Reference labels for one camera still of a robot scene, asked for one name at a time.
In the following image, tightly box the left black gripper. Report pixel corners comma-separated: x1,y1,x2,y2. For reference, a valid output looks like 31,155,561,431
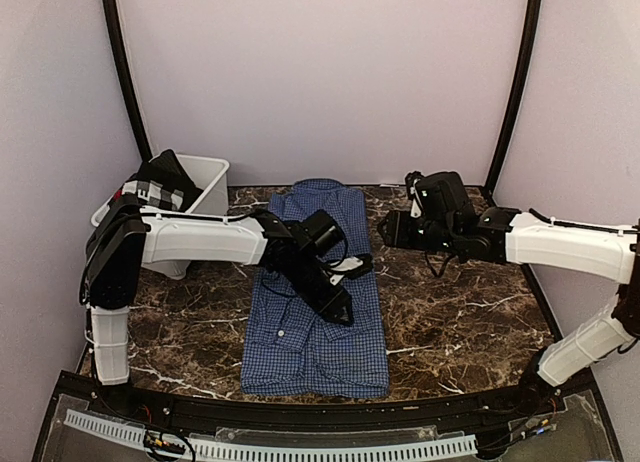
287,251,355,326

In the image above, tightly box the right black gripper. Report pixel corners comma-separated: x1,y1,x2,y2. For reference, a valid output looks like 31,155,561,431
378,208,459,254

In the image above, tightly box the blue checked long sleeve shirt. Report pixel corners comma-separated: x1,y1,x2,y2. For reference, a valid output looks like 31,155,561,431
241,179,390,399

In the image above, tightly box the white plastic bin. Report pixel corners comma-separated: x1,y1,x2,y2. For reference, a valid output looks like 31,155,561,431
89,153,231,281

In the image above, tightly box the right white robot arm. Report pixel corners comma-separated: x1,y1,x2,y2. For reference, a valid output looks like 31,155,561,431
378,207,639,416

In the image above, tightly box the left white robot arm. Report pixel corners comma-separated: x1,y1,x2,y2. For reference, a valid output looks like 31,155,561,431
79,205,359,418

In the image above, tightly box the black white patterned shirt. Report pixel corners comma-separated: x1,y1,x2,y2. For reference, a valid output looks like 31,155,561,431
107,149,202,212

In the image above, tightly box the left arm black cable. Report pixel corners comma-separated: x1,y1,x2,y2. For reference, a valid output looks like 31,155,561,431
259,236,375,298

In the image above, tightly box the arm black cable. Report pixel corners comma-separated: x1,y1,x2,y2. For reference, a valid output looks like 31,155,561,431
259,236,375,298
423,249,459,279

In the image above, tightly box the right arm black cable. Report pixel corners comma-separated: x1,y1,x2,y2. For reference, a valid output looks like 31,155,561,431
423,249,459,279

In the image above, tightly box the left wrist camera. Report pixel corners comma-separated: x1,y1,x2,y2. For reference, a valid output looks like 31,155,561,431
301,210,345,257

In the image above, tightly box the white slotted cable duct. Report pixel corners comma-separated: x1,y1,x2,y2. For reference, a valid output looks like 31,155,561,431
64,409,478,461

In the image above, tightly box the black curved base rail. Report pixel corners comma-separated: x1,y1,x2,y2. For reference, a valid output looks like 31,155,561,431
29,369,626,462

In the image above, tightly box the right black frame post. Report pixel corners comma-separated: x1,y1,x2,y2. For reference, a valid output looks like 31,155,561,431
483,0,543,199

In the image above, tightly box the black frame post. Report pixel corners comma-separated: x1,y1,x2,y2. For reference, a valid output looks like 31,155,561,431
101,0,153,162
483,0,543,199

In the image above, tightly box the left black frame post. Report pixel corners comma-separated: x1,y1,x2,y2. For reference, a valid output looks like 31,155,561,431
101,0,153,162

